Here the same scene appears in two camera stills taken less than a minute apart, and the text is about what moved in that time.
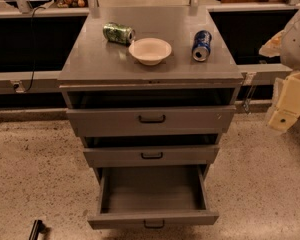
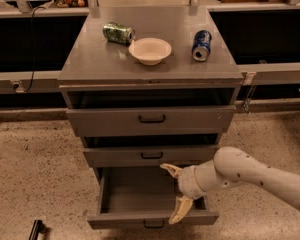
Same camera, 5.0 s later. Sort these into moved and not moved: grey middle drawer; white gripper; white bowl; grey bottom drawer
Moved: white gripper
Not moved: white bowl; grey bottom drawer; grey middle drawer
